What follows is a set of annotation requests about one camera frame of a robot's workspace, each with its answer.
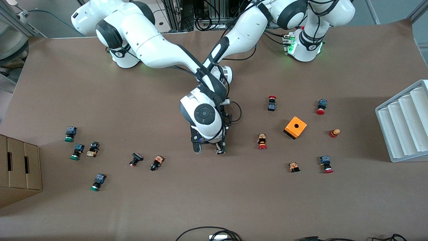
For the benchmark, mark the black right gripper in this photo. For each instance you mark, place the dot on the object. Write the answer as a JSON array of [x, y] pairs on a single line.
[[222, 147]]

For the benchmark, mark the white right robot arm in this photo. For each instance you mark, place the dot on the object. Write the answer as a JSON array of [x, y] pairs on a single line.
[[157, 50]]

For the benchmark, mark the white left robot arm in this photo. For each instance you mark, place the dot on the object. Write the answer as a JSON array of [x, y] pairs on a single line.
[[240, 30]]

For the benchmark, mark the red mushroom button orange block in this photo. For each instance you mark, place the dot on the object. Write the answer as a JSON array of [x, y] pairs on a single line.
[[262, 140]]

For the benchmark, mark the red button black block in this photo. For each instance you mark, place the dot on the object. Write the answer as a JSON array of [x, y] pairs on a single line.
[[272, 107]]

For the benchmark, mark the orange black contact block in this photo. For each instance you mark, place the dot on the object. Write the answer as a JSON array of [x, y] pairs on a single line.
[[294, 166]]

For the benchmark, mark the black square button red base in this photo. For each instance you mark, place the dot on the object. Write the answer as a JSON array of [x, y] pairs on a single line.
[[137, 156]]

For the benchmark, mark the white plug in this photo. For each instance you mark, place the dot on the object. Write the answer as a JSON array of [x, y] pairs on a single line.
[[217, 237]]

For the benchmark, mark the red mushroom button blue block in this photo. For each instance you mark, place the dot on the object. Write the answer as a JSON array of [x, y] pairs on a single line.
[[322, 103], [325, 161]]

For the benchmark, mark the red yellow button head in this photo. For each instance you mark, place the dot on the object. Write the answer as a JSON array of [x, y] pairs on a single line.
[[333, 133]]

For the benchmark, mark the green mushroom button blue block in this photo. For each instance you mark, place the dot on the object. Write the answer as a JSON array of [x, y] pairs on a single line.
[[99, 179], [71, 131], [78, 148]]

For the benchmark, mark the white ribbed tray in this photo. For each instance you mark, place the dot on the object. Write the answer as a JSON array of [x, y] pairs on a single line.
[[401, 134]]

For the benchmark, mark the grey metal strip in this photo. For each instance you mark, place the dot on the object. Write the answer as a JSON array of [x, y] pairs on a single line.
[[372, 11]]

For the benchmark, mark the brown cardboard box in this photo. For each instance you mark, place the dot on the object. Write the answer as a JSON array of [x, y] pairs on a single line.
[[20, 167]]

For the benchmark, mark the aluminium profile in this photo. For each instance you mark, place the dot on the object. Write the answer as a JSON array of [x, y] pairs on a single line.
[[31, 28], [419, 11]]

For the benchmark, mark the grey chair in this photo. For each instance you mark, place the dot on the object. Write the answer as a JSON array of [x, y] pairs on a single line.
[[13, 40]]

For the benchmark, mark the black selector switch orange block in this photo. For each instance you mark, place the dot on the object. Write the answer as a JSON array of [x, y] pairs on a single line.
[[157, 161]]

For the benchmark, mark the orange button enclosure box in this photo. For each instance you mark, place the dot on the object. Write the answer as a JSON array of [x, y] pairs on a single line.
[[292, 131]]

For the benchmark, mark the aluminium frame rack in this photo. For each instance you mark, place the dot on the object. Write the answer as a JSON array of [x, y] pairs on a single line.
[[175, 15]]

